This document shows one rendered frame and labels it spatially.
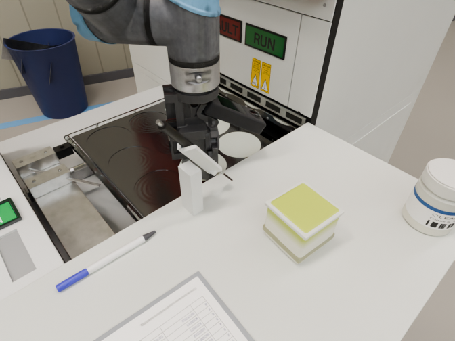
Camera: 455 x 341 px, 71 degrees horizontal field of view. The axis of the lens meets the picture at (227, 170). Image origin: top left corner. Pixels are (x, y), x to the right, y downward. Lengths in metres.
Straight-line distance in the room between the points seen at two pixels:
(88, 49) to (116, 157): 2.44
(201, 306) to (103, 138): 0.51
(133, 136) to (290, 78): 0.39
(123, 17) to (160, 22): 0.04
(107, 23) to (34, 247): 0.32
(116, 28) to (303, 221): 0.34
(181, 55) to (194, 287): 0.30
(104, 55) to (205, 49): 2.73
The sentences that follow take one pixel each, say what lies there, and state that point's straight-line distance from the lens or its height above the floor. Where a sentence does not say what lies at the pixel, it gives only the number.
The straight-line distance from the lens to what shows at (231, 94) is 0.87.
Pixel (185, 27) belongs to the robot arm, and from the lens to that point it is 0.45.
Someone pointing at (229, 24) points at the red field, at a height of 1.11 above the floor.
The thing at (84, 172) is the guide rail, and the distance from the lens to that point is 0.83.
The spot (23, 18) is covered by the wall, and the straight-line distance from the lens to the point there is 3.07.
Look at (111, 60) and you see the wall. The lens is 3.19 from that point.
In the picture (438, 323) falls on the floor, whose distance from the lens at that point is 1.72.
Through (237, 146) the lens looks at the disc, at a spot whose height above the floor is 0.90.
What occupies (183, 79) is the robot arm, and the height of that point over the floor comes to 1.14.
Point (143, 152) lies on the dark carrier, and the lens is 0.74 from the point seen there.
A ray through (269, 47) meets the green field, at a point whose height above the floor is 1.09.
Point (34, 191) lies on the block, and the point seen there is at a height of 0.90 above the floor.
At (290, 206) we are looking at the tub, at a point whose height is 1.03.
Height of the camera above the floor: 1.35
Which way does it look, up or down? 41 degrees down
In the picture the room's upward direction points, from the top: 1 degrees clockwise
